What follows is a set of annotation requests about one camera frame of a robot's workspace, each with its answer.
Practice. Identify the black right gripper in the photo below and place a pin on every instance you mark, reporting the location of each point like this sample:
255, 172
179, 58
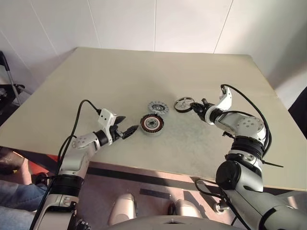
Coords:
205, 106

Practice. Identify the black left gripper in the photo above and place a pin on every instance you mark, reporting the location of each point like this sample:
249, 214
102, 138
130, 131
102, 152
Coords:
117, 134

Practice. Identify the grey round motor lid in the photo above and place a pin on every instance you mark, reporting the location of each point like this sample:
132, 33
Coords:
161, 107

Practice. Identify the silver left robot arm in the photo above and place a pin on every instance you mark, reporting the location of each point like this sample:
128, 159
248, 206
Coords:
72, 163

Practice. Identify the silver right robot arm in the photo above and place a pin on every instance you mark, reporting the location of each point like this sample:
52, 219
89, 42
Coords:
249, 124

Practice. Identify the motor housing with copper windings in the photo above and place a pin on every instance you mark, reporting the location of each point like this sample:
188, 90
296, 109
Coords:
156, 128

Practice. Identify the silver rounded robot leg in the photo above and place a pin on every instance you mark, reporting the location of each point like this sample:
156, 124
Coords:
122, 208
187, 209

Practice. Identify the black zip tie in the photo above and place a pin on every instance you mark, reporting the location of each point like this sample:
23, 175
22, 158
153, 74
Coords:
273, 164

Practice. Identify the small white caster wheel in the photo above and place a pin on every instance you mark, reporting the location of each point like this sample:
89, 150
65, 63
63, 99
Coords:
220, 208

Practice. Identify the dark rounded robot body shell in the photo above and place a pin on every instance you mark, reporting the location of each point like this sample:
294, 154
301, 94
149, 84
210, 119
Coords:
168, 224

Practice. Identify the dark mottled brown object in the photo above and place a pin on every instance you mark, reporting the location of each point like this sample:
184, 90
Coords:
9, 163

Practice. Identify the black cart with metal pole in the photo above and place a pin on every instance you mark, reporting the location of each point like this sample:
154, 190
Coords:
4, 91

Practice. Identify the person leg in blue jeans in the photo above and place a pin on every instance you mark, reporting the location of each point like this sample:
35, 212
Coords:
16, 194

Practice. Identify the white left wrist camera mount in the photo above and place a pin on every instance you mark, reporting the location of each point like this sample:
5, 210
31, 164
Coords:
105, 117

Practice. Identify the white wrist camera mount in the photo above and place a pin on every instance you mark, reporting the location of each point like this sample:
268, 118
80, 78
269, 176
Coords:
105, 117
225, 100

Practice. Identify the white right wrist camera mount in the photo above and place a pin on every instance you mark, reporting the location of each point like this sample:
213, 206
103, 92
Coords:
225, 100

